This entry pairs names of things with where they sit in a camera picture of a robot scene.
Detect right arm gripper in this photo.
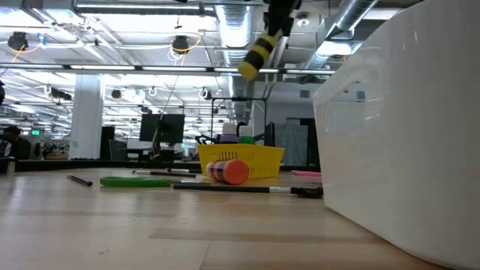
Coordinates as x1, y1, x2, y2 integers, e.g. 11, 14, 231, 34
262, 0, 303, 38

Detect yellow paint bottle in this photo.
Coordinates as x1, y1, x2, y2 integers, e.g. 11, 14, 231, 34
237, 32, 279, 81

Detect green paint bottle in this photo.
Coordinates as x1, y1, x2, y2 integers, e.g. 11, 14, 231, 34
238, 124, 257, 146

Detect purple paint bottle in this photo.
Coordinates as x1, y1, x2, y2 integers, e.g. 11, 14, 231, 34
220, 122, 240, 146

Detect yellow plastic basket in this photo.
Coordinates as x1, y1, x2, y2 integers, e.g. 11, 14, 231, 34
196, 143, 286, 180

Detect orange paint bottle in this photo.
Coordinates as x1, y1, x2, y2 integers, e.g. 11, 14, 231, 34
205, 158, 251, 186

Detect long black paintbrush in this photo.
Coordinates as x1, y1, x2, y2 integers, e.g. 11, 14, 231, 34
172, 182, 325, 200

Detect black computer monitor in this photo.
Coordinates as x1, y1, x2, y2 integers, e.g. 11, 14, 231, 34
139, 112, 186, 146

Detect white plastic bin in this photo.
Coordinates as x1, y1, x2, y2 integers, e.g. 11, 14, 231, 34
312, 0, 480, 270

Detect gray office chair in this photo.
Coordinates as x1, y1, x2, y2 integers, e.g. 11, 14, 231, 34
108, 139, 129, 161

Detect black cabinet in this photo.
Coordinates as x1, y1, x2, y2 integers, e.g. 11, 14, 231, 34
100, 125, 116, 161

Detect person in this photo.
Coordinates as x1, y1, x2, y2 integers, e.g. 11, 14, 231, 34
0, 124, 32, 161

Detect black background rig frame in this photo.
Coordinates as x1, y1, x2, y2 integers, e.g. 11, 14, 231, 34
210, 96, 269, 148

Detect black ceiling cable reel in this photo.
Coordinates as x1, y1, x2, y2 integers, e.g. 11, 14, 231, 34
7, 31, 29, 52
171, 34, 191, 56

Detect pink handled scissors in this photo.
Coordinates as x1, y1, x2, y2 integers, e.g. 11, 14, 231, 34
290, 169, 323, 178

